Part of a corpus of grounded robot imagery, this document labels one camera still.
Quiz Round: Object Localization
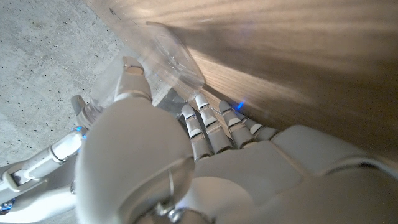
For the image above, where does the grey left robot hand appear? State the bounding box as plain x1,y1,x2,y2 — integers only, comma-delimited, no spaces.
74,55,398,224

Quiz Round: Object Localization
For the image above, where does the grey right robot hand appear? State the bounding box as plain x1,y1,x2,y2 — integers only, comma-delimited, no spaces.
0,95,88,224

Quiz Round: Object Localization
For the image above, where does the clear plastic jar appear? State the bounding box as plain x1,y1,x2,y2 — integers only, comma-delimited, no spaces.
90,21,206,108

